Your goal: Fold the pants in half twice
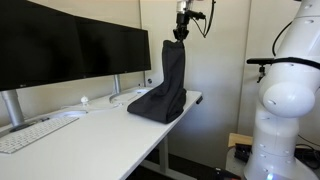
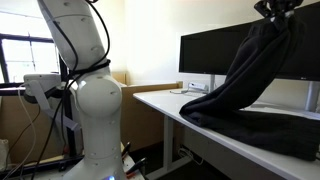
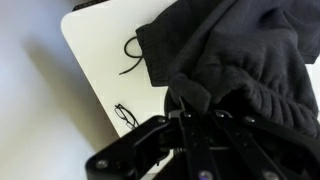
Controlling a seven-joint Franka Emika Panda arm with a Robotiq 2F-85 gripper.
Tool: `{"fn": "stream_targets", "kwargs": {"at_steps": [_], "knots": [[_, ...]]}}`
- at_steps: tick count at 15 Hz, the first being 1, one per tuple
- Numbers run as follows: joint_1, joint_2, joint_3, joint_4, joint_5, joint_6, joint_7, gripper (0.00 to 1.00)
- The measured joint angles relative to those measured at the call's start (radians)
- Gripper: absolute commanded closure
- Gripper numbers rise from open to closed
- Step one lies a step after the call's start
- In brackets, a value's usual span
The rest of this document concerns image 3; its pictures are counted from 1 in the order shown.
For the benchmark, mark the dark grey pants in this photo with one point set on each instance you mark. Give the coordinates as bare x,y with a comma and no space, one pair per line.
240,50

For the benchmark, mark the black eyeglasses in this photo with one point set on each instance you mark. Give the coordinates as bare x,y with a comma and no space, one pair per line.
125,115

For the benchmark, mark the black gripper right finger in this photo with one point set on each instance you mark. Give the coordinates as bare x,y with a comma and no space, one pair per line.
266,146

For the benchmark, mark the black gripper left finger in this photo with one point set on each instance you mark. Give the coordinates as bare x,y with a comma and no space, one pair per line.
133,150

